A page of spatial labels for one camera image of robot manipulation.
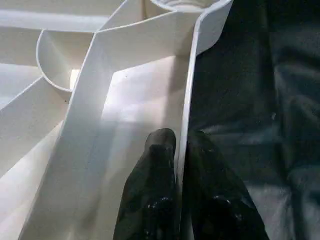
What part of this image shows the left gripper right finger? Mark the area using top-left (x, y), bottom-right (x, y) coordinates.
top-left (185, 130), bottom-right (271, 240)

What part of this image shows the white plastic table top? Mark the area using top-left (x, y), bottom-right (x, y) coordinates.
top-left (0, 0), bottom-right (235, 240)

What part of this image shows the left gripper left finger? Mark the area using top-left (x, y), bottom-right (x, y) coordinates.
top-left (113, 128), bottom-right (179, 240)

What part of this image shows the black plastic mat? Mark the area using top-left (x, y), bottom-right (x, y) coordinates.
top-left (179, 0), bottom-right (320, 240)

